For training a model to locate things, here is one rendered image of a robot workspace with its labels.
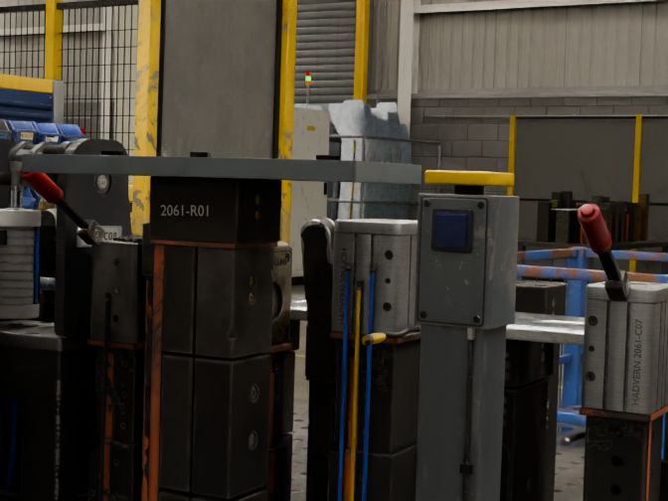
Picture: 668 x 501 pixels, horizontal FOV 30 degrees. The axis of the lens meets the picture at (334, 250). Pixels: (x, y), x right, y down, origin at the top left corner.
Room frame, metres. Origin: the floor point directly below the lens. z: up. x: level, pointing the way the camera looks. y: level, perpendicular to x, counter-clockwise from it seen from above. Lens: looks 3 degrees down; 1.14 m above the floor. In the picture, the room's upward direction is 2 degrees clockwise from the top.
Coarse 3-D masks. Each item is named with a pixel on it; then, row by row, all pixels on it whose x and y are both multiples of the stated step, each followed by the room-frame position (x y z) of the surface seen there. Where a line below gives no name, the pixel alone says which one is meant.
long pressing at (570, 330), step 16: (304, 304) 1.49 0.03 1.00; (304, 320) 1.43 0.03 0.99; (528, 320) 1.39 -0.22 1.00; (544, 320) 1.41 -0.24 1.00; (560, 320) 1.40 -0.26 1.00; (576, 320) 1.41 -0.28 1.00; (512, 336) 1.31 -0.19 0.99; (528, 336) 1.30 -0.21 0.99; (544, 336) 1.29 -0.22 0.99; (560, 336) 1.28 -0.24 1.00; (576, 336) 1.28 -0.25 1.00
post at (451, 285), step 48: (432, 240) 1.05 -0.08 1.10; (480, 240) 1.03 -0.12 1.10; (432, 288) 1.05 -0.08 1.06; (480, 288) 1.03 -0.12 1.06; (432, 336) 1.06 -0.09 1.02; (480, 336) 1.04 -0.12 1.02; (432, 384) 1.06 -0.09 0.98; (480, 384) 1.04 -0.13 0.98; (432, 432) 1.06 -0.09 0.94; (480, 432) 1.04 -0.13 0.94; (432, 480) 1.06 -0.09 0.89; (480, 480) 1.04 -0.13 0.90
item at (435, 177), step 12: (432, 180) 1.06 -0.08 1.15; (444, 180) 1.05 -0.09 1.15; (456, 180) 1.05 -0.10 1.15; (468, 180) 1.04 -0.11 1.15; (480, 180) 1.04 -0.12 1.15; (492, 180) 1.04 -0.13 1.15; (504, 180) 1.07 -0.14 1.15; (456, 192) 1.07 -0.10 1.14; (468, 192) 1.06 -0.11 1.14; (480, 192) 1.07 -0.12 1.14
